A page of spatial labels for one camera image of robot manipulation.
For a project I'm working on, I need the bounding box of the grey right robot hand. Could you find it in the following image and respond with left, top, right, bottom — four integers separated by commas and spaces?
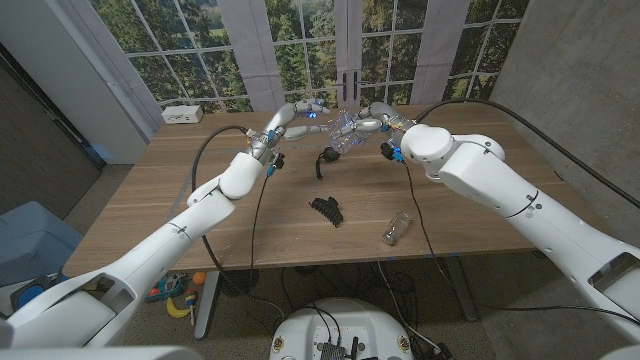
349, 101, 416, 139

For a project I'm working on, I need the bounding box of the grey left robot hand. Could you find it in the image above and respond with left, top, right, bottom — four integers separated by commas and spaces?
247, 98, 334, 161

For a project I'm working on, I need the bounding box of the clear hinged glass jar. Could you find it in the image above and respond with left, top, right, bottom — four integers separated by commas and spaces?
324, 109, 374, 155

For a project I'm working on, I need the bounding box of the clear glass salt shaker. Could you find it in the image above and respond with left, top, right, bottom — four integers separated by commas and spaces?
381, 210, 412, 246

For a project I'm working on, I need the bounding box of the printed window backdrop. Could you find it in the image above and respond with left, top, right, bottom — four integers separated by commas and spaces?
89, 0, 531, 114

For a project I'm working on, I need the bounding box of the white power strip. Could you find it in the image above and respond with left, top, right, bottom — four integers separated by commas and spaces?
161, 104, 205, 125

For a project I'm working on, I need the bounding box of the black hair claw clip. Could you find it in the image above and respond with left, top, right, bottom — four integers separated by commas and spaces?
308, 196, 345, 229

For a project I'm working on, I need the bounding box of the black round disc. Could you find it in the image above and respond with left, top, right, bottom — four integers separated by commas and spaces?
219, 269, 260, 298

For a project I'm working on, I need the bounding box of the grey table leg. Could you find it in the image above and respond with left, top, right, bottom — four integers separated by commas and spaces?
444, 257, 479, 322

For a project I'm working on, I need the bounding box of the white table leg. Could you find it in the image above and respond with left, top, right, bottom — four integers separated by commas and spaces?
193, 271, 221, 341

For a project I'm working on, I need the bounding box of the colourful toy stick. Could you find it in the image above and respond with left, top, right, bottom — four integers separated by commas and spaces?
184, 289, 197, 327

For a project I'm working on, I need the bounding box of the teal toy basket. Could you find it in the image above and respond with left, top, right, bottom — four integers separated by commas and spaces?
144, 273, 187, 303

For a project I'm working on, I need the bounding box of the yellow toy banana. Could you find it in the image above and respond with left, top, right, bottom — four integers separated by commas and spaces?
165, 297, 191, 320

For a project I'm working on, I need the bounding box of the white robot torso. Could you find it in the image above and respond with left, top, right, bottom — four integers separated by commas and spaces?
269, 297, 414, 360

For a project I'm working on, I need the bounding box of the blue plastic bin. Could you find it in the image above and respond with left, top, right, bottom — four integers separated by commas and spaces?
0, 200, 85, 289

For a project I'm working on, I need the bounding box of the blue and black bag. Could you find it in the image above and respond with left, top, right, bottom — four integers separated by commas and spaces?
9, 277, 66, 314

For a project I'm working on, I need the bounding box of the black round cap with cord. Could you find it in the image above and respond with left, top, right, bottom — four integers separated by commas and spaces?
314, 145, 343, 181

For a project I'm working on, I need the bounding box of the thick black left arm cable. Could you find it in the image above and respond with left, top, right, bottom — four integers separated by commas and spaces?
191, 124, 287, 321

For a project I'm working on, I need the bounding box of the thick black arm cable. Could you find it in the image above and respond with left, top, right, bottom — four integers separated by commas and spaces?
191, 124, 287, 321
413, 97, 640, 210

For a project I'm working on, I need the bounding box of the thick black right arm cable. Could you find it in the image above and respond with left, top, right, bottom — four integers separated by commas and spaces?
413, 97, 640, 210

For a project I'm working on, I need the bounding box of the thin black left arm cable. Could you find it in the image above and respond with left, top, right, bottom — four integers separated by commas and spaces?
248, 173, 271, 274

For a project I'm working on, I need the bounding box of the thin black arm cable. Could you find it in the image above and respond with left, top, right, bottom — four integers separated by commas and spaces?
402, 160, 640, 326
248, 173, 271, 274

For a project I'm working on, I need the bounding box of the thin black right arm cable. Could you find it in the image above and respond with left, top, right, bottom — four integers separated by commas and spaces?
402, 160, 640, 326

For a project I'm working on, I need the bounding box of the white floor cable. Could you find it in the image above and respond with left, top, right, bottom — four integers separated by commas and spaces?
375, 260, 444, 354

